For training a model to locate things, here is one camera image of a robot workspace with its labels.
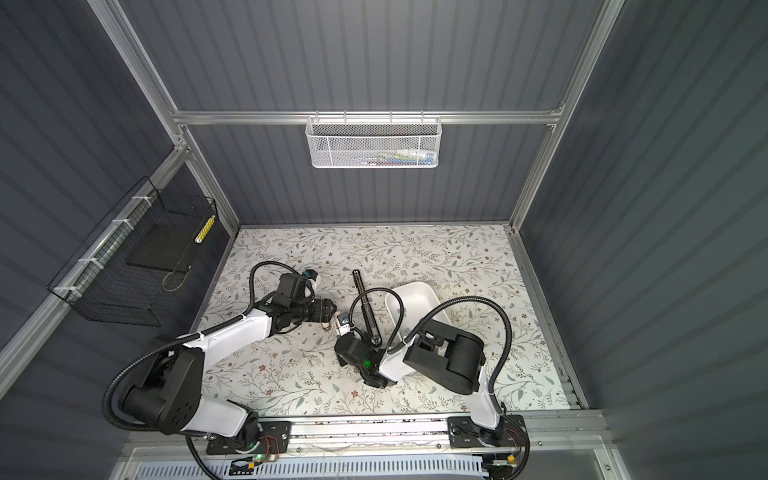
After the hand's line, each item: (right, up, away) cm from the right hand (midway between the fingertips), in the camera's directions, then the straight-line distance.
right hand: (343, 339), depth 91 cm
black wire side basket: (-49, +23, -18) cm, 57 cm away
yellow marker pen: (-37, +32, -10) cm, 50 cm away
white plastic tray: (+25, +11, +8) cm, 28 cm away
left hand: (-5, +10, 0) cm, 11 cm away
